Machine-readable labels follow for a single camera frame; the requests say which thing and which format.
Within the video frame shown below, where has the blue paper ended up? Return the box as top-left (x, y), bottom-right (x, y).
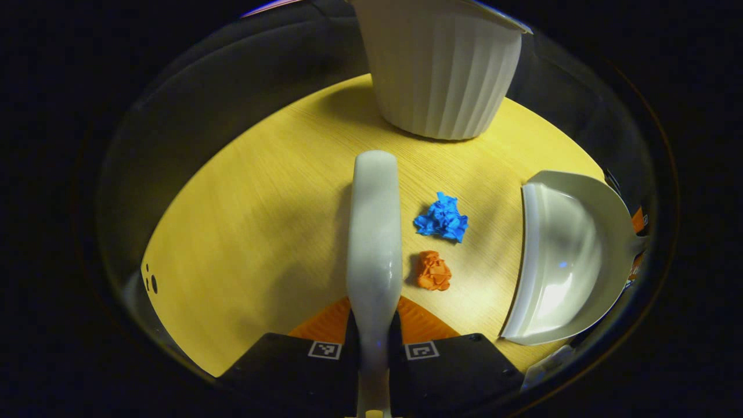
top-left (413, 192), bottom-right (469, 244)

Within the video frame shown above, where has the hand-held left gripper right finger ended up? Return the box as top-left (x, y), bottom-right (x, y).
top-left (389, 296), bottom-right (526, 418)

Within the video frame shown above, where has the white ribbed garbage bin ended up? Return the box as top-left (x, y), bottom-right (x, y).
top-left (348, 0), bottom-right (533, 142)

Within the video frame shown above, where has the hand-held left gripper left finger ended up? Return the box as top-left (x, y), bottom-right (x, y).
top-left (217, 297), bottom-right (360, 418)

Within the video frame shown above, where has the white dustpan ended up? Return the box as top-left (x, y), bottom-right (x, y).
top-left (500, 170), bottom-right (648, 347)

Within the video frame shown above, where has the small white broom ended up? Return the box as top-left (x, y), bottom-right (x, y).
top-left (346, 150), bottom-right (403, 418)

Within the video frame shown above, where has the orange paper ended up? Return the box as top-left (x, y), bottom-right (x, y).
top-left (415, 250), bottom-right (453, 292)

